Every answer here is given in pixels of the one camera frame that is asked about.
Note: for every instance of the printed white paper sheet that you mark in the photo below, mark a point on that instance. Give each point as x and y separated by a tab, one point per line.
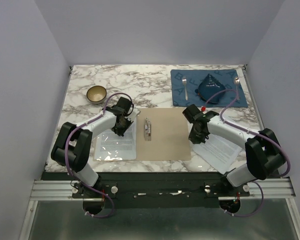
111	147

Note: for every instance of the chrome folder clip mechanism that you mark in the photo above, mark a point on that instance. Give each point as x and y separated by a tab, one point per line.
147	129

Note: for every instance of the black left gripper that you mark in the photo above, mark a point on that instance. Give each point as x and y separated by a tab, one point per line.
121	132

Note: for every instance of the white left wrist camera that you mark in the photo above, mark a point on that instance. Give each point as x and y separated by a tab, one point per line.
136	112

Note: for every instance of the beige ceramic bowl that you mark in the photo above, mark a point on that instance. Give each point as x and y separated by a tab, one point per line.
96	94

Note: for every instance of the silver fork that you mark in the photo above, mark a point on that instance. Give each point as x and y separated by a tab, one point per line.
184	82

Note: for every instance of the black mounting base rail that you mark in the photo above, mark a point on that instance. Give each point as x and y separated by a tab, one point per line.
125	190

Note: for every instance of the aluminium frame rail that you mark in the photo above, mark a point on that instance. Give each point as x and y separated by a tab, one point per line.
61	190

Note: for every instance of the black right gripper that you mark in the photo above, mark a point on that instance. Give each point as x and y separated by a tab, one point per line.
195	139

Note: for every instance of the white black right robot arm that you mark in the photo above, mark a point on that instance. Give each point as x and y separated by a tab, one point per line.
263	152

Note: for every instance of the blue cloth placemat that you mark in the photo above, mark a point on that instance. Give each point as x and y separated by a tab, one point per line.
196	86

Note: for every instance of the dark blue ceramic dish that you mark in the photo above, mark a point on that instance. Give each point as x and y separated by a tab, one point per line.
208	87

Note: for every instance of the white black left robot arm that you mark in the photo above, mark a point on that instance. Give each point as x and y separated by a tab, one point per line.
73	143

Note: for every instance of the silver spoon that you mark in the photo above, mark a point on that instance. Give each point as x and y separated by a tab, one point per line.
236	81

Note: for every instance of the beige paper folder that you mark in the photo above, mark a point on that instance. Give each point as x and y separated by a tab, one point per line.
169	135

